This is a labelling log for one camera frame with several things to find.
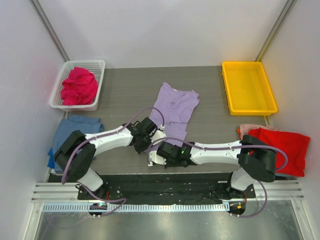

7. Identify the peach folded shirt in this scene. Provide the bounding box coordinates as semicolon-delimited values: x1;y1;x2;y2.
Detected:
236;124;280;139

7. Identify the pink crumpled shirt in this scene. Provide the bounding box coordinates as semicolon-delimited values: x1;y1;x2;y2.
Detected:
60;67;98;106

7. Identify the yellow plastic tray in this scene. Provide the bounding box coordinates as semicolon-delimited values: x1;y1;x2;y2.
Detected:
222;61;278;116

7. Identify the white plastic basket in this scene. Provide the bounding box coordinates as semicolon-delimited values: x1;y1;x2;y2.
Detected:
49;59;106;112

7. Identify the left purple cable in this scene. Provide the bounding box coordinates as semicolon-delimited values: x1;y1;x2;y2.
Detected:
60;106;166;218

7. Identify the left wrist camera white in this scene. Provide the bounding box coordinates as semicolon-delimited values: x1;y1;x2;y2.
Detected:
150;125;167;144

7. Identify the white slotted cable duct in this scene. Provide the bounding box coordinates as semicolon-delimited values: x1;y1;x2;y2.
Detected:
42;202;230;213

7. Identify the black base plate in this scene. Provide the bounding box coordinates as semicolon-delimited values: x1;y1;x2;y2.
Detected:
47;172;256;201

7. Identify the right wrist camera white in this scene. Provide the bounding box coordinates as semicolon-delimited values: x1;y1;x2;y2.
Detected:
146;146;167;167

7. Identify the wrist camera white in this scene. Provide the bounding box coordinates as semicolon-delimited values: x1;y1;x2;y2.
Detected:
150;125;167;144
146;146;167;167

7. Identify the red folded shirt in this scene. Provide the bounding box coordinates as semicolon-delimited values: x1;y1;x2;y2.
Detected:
248;127;310;177

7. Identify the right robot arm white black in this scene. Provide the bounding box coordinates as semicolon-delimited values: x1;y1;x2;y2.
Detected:
148;135;277;200

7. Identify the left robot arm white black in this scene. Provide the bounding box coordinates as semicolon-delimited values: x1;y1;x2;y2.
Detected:
53;117;165;200

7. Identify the purple t shirt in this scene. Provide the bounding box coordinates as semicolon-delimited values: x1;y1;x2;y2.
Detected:
149;82;200;147

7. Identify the blue checkered shirt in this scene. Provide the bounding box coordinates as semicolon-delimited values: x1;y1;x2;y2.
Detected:
47;115;105;173

